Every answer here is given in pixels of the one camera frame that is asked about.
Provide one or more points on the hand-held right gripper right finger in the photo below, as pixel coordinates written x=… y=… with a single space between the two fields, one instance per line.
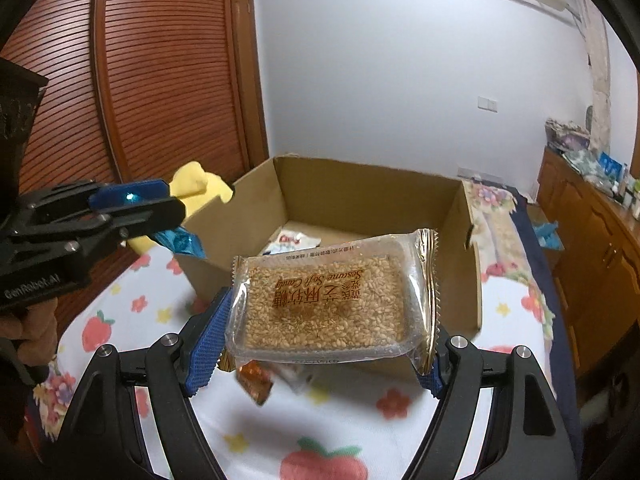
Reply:
x=432 y=377

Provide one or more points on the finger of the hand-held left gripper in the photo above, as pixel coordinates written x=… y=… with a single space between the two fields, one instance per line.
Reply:
x=130 y=194
x=150 y=217

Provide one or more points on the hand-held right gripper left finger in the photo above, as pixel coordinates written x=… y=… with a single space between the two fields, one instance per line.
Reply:
x=207 y=345

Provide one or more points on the small blue snack packet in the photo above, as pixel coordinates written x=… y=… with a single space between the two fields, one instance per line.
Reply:
x=182 y=242

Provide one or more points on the clear sesame candy packet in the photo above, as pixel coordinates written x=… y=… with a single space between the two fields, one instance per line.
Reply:
x=325 y=310

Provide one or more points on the red white snack packet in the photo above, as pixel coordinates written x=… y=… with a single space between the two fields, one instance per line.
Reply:
x=292 y=242

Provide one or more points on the brown cardboard box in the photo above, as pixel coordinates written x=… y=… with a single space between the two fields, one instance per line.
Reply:
x=350 y=195

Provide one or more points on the person's left hand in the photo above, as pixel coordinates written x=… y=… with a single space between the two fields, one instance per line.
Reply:
x=35 y=325

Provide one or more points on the yellow plush toy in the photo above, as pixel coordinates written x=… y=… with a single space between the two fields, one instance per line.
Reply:
x=200 y=190

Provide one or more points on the orange snack packet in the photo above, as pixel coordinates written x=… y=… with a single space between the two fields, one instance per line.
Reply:
x=255 y=382

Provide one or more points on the white floral bed sheet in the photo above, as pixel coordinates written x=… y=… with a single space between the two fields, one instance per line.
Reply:
x=360 y=410

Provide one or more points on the wooden slatted wardrobe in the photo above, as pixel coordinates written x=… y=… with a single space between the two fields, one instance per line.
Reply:
x=150 y=85

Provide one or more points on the patchwork floral quilt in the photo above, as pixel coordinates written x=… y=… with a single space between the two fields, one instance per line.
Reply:
x=495 y=220

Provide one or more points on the blue plastic bag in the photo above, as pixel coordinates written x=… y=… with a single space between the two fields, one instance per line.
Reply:
x=547 y=235

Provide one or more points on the wooden sideboard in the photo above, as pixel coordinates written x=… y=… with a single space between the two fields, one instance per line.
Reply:
x=590 y=270

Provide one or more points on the green patterned cloth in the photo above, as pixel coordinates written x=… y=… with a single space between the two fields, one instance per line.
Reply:
x=582 y=160

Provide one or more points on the group of small bottles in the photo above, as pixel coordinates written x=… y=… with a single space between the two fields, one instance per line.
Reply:
x=630 y=190

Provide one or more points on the blue box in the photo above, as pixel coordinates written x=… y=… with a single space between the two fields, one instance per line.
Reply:
x=611 y=164

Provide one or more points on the patterned fabric bag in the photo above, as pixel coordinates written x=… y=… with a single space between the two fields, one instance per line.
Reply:
x=567 y=132

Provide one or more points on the beige curtain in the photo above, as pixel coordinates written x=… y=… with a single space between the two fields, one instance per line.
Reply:
x=597 y=85

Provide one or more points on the white wall socket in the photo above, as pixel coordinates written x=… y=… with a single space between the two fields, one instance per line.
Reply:
x=487 y=102

